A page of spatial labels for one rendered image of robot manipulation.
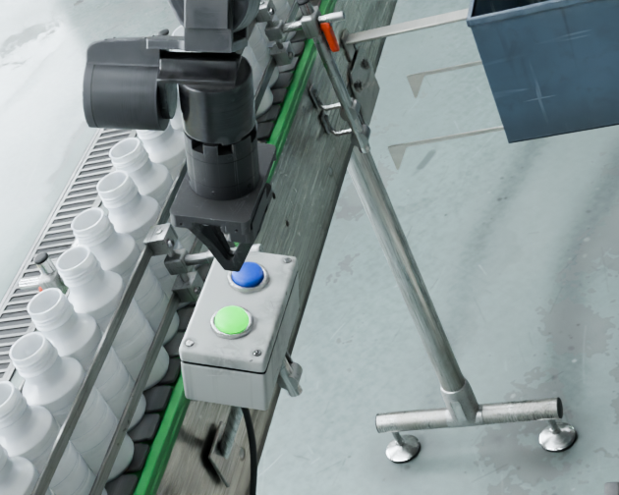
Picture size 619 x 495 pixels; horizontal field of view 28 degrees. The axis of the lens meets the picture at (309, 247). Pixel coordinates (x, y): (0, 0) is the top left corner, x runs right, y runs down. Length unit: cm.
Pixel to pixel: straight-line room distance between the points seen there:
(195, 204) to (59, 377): 25
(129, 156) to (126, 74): 39
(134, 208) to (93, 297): 13
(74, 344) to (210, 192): 27
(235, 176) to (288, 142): 63
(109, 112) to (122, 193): 34
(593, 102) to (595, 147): 125
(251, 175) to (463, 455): 152
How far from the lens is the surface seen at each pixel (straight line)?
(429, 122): 335
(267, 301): 114
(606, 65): 178
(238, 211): 97
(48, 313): 117
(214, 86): 92
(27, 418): 111
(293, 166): 159
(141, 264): 125
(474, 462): 242
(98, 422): 117
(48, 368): 113
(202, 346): 110
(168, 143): 138
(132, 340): 124
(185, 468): 126
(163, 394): 127
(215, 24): 90
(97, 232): 125
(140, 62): 95
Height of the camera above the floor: 178
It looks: 35 degrees down
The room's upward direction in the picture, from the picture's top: 26 degrees counter-clockwise
